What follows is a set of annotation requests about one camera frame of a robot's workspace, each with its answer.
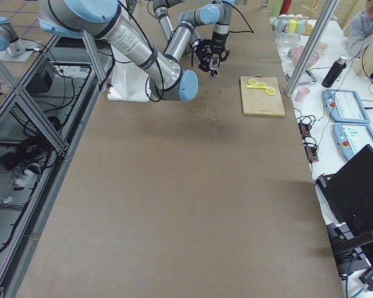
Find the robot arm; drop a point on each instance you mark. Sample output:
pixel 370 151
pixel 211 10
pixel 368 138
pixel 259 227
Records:
pixel 104 20
pixel 201 32

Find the wooden cutting board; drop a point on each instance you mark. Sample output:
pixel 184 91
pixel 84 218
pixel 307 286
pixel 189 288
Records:
pixel 257 102

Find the lemon slice near handle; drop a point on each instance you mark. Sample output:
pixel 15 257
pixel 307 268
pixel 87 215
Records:
pixel 252 82

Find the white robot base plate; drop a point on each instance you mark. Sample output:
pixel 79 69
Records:
pixel 128 83

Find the black water bottle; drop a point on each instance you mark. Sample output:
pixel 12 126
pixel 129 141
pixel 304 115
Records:
pixel 334 72

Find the teach pendant far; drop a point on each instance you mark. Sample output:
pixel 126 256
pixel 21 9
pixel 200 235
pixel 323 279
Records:
pixel 345 106

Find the teach pendant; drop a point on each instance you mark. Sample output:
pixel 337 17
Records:
pixel 345 106
pixel 352 137

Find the pink cup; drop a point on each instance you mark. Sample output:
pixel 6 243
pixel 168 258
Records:
pixel 302 94

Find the aluminium frame post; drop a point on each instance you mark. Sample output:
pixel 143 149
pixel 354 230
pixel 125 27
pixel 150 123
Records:
pixel 320 26

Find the clear glass cup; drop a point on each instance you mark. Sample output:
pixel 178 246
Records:
pixel 214 61

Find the teach pendant near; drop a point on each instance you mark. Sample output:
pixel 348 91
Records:
pixel 352 137

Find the person in grey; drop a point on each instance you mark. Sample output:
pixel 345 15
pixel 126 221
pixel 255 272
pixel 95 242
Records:
pixel 361 31

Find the lemon slice far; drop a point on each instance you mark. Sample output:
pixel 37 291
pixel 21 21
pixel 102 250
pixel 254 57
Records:
pixel 270 91

